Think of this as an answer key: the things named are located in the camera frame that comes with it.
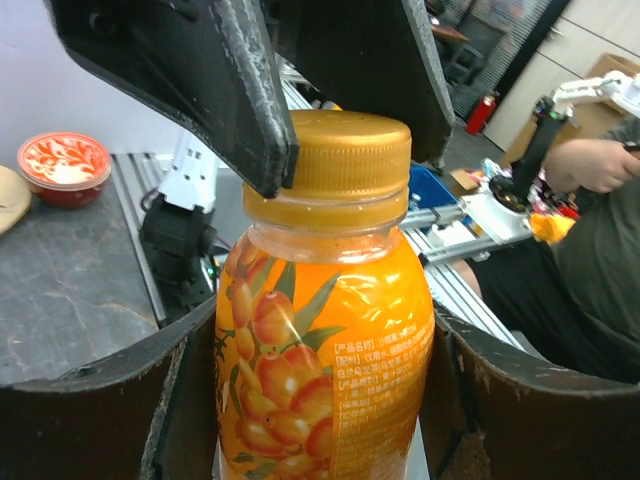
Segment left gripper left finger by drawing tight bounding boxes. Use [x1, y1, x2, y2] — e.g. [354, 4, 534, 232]
[1, 299, 217, 479]

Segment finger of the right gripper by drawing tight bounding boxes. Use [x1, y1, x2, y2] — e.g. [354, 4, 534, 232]
[45, 0, 299, 198]
[260, 1, 455, 166]

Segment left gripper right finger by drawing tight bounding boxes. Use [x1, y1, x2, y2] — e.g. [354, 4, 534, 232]
[419, 304, 639, 479]

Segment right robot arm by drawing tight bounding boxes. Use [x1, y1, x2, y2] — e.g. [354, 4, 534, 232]
[48, 1, 454, 323]

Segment red fire extinguisher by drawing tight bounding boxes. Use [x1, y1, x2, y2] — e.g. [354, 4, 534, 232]
[465, 92, 500, 136]

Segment blue plastic bin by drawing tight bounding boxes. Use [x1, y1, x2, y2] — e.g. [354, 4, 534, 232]
[408, 165, 461, 215]

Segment person in green shirt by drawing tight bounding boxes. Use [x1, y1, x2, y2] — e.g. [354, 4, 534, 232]
[452, 116, 639, 384]

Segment red white patterned bowl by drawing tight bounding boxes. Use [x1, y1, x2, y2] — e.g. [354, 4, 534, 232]
[17, 132, 111, 209]

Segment cardboard boxes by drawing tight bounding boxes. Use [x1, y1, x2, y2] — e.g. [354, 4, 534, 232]
[501, 53, 639, 166]

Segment beige bird plate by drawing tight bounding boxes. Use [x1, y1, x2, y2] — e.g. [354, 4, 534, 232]
[0, 166, 32, 235]

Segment slotted cable duct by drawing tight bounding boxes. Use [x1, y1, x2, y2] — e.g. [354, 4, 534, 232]
[424, 265, 525, 351]

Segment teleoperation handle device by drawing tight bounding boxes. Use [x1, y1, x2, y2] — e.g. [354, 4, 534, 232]
[399, 69, 640, 266]

